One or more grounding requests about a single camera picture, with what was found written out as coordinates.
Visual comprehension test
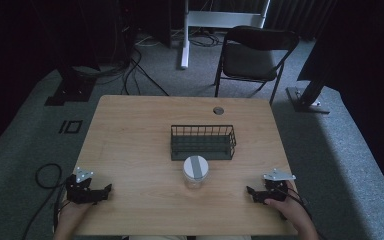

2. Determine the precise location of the hand-held gripper cable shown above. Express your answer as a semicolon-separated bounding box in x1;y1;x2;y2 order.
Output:
284;187;314;222
20;162;68;240

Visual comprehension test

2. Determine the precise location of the white metal desk frame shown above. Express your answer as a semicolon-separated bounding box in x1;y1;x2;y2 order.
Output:
179;0;272;70

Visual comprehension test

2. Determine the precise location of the left hand-held gripper cable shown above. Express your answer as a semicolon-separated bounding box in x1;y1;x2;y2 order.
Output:
20;162;68;240

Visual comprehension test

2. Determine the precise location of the person's right hand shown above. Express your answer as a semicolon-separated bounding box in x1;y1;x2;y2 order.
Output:
263;179;310;228

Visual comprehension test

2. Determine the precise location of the dark curtain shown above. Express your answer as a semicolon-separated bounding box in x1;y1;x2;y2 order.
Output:
264;0;338;42

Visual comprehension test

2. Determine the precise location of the right hand-held gripper cable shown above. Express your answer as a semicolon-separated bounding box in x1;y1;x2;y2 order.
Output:
284;187;314;222

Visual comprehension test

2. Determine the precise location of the black wire basket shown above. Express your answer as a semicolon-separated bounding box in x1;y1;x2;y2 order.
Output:
170;124;238;162

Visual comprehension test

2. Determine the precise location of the black stand with flat base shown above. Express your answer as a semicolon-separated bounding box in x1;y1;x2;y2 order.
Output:
44;0;98;107

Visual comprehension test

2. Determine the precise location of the clear jar with white lid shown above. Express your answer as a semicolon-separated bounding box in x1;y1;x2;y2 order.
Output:
182;155;211;191

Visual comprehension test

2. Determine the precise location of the person's left hand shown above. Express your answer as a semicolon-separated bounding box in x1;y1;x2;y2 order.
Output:
58;198;94;228

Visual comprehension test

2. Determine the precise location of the black stand with grey base plate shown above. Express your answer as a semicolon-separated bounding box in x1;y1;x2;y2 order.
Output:
285;0;341;115

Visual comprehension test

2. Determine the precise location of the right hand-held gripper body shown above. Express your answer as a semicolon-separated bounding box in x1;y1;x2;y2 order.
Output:
261;168;297;203

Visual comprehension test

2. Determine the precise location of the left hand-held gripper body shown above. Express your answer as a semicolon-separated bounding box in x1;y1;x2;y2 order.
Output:
65;166;98;205

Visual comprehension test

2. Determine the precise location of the bundle of black floor cables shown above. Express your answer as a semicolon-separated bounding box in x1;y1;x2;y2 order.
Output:
69;29;171;98

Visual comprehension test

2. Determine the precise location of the black folding chair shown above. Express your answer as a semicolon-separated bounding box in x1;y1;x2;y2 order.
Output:
213;25;301;106

